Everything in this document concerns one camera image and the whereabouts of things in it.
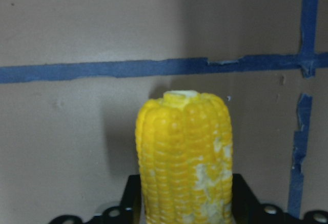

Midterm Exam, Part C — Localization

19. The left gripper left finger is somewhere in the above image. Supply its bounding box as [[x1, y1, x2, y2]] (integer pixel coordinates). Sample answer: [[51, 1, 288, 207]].
[[120, 174, 142, 224]]

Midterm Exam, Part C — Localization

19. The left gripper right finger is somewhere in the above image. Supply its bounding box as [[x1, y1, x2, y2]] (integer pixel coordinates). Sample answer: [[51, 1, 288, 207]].
[[232, 173, 260, 223]]

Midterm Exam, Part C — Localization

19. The yellow corn cob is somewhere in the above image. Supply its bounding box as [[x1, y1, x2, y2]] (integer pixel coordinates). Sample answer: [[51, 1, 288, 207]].
[[135, 91, 233, 223]]

